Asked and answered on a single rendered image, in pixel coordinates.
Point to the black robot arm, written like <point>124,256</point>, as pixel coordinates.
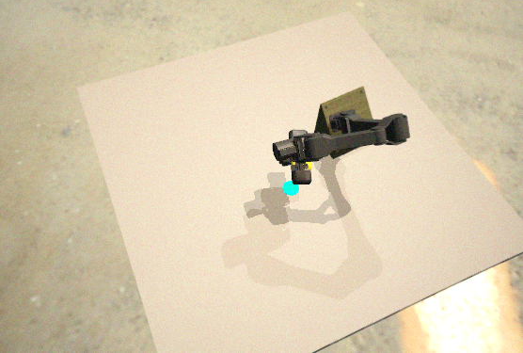
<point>356,132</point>

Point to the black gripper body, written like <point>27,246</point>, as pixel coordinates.
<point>301,175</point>

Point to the cyan circle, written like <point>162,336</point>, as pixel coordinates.
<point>290,189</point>

